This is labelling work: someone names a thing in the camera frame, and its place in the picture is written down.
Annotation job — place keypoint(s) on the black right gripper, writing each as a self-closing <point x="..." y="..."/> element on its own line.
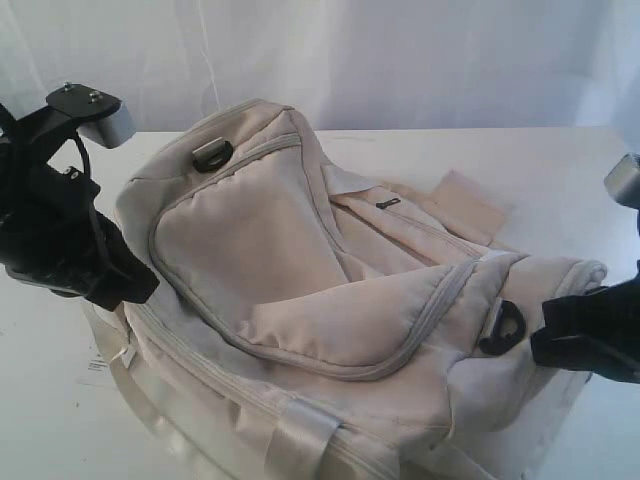
<point x="587" y="332"/>

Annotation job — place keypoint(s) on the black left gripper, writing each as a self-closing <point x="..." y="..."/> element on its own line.
<point x="47" y="240"/>

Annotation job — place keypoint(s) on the beige duffel bag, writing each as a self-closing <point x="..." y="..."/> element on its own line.
<point x="312" y="323"/>

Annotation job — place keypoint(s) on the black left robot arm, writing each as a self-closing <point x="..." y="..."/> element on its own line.
<point x="40" y="138"/>

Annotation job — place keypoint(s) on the white paper label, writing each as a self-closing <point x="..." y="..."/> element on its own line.
<point x="95" y="372"/>

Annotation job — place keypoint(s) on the white backdrop curtain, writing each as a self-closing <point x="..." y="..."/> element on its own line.
<point x="344" y="64"/>

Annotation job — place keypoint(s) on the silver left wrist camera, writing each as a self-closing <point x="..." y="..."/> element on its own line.
<point x="107" y="122"/>

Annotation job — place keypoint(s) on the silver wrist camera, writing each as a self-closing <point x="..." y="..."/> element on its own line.
<point x="622" y="182"/>
<point x="107" y="122"/>

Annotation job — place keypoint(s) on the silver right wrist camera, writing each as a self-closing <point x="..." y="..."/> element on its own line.
<point x="622" y="182"/>

